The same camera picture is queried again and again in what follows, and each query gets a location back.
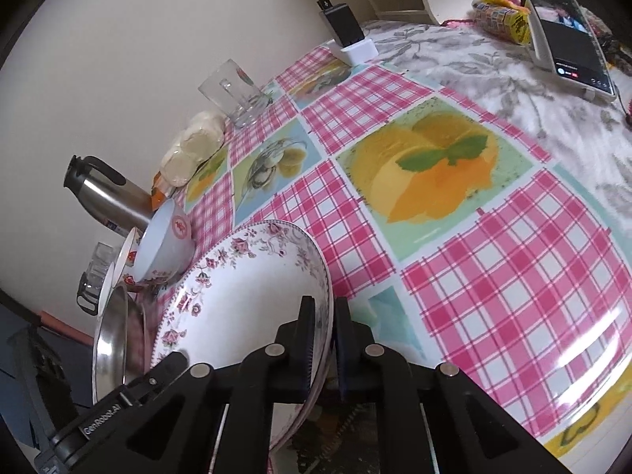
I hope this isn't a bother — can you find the light blue bowl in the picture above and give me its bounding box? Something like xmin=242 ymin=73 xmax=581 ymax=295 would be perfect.
xmin=132 ymin=199 xmax=195 ymax=287

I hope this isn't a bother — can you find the strawberry pattern bowl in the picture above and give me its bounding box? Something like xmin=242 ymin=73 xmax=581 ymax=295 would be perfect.
xmin=113 ymin=227 xmax=141 ymax=292

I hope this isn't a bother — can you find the checkered picture tablecloth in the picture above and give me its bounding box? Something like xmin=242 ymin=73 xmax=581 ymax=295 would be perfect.
xmin=178 ymin=48 xmax=631 ymax=473

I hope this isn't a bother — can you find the white square bowl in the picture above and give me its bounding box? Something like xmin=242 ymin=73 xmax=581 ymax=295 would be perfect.
xmin=98 ymin=262 xmax=115 ymax=316

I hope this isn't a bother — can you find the bag of steamed buns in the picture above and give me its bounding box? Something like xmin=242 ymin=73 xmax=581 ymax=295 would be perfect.
xmin=160 ymin=111 xmax=226 ymax=187

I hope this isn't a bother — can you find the glass teapot black handle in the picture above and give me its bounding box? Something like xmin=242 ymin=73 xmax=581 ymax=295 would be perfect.
xmin=76 ymin=271 xmax=105 ymax=317

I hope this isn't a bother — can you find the stainless steel round plate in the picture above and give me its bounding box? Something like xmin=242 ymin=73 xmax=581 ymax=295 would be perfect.
xmin=91 ymin=285 xmax=128 ymax=403

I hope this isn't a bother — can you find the stainless steel thermos jug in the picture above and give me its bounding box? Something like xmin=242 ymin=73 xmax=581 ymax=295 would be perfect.
xmin=63 ymin=155 xmax=153 ymax=237

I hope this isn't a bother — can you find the smartphone on stand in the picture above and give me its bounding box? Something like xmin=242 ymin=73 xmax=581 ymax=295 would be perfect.
xmin=525 ymin=0 xmax=616 ymax=102

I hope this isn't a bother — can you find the glass mug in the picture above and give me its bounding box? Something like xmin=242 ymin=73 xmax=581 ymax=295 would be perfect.
xmin=198 ymin=59 xmax=271 ymax=128

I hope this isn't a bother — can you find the floral rim round plate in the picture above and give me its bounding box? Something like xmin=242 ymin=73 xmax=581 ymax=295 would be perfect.
xmin=151 ymin=219 xmax=333 ymax=450

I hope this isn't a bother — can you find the grey floral table cover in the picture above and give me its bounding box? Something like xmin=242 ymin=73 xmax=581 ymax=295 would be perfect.
xmin=363 ymin=21 xmax=631 ymax=233

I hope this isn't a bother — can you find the small glass cup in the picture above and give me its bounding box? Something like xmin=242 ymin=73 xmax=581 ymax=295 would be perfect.
xmin=89 ymin=242 xmax=117 ymax=277

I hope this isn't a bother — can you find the black power adapter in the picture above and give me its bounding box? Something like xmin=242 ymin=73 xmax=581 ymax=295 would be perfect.
xmin=319 ymin=0 xmax=365 ymax=48

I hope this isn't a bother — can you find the colourful snack packet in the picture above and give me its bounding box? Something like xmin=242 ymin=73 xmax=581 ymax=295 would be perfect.
xmin=471 ymin=0 xmax=531 ymax=46

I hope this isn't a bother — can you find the orange snack packet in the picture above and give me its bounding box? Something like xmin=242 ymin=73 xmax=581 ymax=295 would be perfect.
xmin=150 ymin=172 xmax=171 ymax=212

